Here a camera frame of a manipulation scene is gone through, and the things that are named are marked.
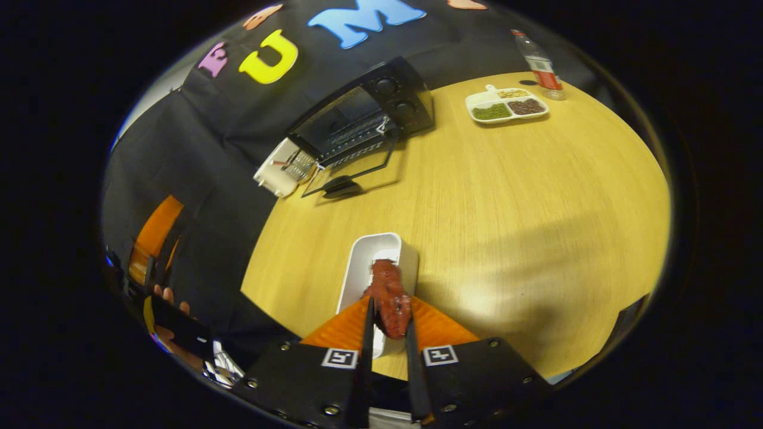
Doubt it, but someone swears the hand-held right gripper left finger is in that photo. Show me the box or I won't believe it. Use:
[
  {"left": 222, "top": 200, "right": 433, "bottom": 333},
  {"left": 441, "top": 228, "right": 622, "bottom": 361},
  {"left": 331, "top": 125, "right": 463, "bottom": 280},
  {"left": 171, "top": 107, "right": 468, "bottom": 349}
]
[{"left": 231, "top": 295, "right": 376, "bottom": 429}]

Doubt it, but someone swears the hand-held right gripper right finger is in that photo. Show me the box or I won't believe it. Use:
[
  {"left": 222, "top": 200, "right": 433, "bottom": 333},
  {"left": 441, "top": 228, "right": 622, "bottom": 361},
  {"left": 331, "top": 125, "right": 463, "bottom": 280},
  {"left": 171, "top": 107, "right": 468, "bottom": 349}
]
[{"left": 404, "top": 297, "right": 552, "bottom": 429}]

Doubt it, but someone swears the red braised meat piece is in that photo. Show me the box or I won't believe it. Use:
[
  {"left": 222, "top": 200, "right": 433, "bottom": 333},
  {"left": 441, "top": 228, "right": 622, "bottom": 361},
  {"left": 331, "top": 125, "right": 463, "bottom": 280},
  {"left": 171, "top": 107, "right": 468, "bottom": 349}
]
[{"left": 364, "top": 258, "right": 413, "bottom": 340}]

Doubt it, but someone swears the black electric oven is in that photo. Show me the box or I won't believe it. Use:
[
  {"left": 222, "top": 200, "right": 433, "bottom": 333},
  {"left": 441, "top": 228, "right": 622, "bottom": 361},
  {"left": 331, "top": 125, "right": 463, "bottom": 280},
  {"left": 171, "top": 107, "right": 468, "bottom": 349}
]
[{"left": 286, "top": 55, "right": 436, "bottom": 200}]

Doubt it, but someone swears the white rectangular tray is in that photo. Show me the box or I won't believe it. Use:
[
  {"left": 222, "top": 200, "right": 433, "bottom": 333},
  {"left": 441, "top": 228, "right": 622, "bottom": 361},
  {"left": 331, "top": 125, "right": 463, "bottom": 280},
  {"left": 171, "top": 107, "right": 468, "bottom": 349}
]
[{"left": 336, "top": 232, "right": 420, "bottom": 359}]

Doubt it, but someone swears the white toaster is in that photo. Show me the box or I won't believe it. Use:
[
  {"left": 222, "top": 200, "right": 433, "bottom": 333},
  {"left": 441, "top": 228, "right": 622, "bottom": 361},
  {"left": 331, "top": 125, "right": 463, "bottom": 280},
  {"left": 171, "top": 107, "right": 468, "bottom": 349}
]
[{"left": 253, "top": 138, "right": 305, "bottom": 198}]

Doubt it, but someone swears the clear glass cup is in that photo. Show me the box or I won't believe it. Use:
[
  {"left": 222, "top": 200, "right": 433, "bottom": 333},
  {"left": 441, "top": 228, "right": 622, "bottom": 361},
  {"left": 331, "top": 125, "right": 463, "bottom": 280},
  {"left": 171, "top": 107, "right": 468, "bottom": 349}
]
[{"left": 280, "top": 149, "right": 317, "bottom": 182}]

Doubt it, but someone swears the green beans pile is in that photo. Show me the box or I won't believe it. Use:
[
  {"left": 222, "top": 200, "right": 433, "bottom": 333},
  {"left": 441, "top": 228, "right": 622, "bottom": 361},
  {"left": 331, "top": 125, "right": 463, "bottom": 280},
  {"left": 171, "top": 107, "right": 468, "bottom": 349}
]
[{"left": 472, "top": 102, "right": 512, "bottom": 120}]

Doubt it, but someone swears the white divided plate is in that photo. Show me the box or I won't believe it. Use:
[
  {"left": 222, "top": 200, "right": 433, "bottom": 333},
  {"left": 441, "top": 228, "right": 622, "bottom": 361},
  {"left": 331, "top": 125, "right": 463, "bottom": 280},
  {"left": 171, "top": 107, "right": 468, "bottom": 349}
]
[{"left": 465, "top": 85, "right": 550, "bottom": 125}]

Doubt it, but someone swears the red beans pile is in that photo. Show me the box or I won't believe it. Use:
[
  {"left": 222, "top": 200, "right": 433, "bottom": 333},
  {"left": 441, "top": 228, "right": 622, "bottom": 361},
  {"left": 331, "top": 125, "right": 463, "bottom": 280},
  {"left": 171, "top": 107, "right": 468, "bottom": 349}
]
[{"left": 508, "top": 98, "right": 546, "bottom": 116}]

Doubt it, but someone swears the clear bottle red label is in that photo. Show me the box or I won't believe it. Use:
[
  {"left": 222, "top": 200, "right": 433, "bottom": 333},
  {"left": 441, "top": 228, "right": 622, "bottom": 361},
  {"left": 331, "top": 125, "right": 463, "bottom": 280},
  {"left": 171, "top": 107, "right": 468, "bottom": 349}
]
[{"left": 511, "top": 29, "right": 567, "bottom": 101}]

